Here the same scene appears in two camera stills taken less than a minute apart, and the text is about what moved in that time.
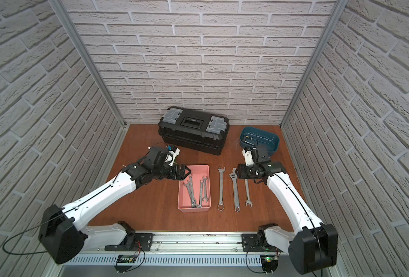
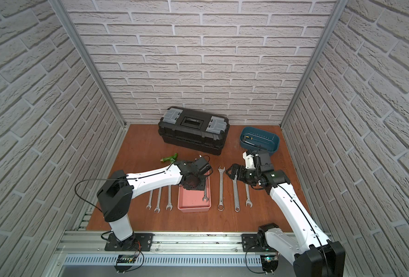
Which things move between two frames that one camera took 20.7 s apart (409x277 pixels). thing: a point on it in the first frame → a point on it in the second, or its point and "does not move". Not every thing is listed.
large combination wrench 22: (221, 207) does not move
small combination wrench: (194, 203) → (205, 197)
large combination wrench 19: (249, 202) does not move
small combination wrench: (189, 188) → (149, 206)
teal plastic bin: (252, 137) does not move
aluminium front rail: (189, 243) does not move
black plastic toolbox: (197, 130) does not move
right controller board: (270, 262) does not move
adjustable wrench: (234, 176) does not move
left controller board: (125, 258) does not move
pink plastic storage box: (184, 201) does not move
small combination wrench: (205, 197) → (169, 205)
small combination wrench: (201, 206) → (158, 208)
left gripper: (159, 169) → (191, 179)
